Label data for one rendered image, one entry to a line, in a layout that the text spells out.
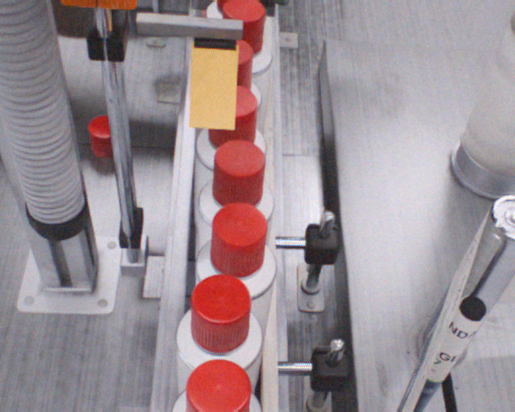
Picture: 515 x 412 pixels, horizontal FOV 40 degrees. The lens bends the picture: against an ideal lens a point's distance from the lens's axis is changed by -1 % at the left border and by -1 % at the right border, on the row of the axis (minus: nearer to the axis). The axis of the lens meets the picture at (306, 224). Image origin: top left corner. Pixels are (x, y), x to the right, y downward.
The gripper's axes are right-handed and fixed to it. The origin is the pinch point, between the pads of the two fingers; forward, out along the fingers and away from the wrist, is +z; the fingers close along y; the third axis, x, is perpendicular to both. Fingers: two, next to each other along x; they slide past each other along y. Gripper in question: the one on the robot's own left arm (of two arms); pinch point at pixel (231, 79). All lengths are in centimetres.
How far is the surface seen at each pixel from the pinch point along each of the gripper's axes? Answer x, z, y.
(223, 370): -39.7, 12.4, -0.1
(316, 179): 3.8, 10.3, 10.0
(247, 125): -24.6, 1.7, 1.0
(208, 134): -22.5, 2.8, -1.6
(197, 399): -40.9, 13.4, -1.3
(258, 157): -28.2, 3.3, 1.7
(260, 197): -27.0, 6.1, 2.0
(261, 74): -14.7, -1.4, 2.2
